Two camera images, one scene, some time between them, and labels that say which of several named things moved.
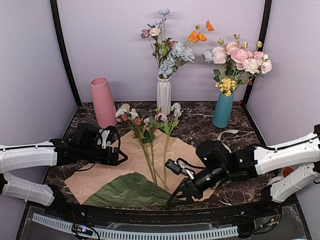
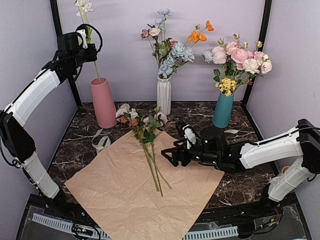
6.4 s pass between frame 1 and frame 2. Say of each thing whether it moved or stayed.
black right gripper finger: moved
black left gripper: moved
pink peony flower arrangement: stayed
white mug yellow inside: stayed
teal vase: stayed
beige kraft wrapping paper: moved
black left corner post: stayed
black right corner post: stayed
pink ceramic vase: stayed
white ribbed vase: stayed
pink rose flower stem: moved
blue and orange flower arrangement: stayed
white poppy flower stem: moved
